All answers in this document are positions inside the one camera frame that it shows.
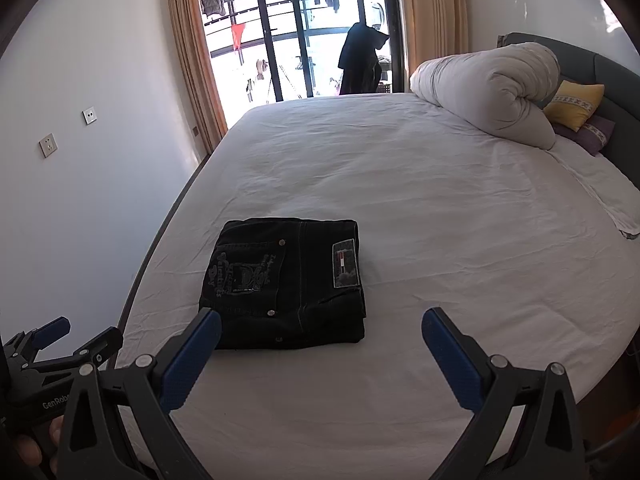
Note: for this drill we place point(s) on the rolled white duvet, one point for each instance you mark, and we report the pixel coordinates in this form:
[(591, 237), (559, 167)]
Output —
[(490, 90)]

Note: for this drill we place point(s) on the beige curtain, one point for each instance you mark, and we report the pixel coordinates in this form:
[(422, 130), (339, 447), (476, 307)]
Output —
[(435, 20), (192, 60)]

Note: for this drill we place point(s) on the purple pillow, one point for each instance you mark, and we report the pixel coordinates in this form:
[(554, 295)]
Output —
[(592, 135)]

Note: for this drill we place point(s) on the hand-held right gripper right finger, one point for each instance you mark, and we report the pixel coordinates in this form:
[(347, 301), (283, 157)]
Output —
[(450, 355)]

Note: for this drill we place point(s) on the white wall socket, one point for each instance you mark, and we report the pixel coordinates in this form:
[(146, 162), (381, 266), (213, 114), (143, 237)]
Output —
[(48, 146), (90, 116)]

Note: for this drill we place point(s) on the black denim pants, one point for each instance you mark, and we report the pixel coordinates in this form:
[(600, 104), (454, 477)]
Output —
[(300, 270)]

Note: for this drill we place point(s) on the bed with white sheet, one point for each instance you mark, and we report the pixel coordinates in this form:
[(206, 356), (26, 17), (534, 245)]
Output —
[(400, 200)]

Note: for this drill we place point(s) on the yellow pillow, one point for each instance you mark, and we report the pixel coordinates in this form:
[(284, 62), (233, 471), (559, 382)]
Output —
[(572, 105)]

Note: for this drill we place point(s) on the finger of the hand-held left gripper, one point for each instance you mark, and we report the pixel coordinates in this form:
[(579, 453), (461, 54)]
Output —
[(52, 330), (107, 342)]

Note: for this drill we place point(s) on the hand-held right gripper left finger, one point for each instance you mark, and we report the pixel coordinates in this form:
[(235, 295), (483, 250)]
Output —
[(190, 360)]

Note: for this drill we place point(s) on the black-framed balcony window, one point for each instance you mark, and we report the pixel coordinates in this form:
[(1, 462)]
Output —
[(290, 60)]

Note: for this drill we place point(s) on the flat white pillow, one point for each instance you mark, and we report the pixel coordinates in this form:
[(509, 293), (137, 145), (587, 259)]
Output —
[(605, 195)]

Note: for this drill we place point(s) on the grey-green padded headboard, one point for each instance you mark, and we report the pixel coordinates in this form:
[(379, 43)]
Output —
[(620, 90)]

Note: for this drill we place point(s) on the black hanging jacket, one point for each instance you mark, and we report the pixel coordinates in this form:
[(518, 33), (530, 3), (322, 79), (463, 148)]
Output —
[(357, 60)]

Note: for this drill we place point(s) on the red hanging garment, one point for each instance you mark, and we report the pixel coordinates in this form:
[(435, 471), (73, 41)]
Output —
[(236, 35)]

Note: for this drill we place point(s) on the person's left hand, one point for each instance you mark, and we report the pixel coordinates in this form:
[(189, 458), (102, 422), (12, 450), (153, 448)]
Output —
[(30, 457)]

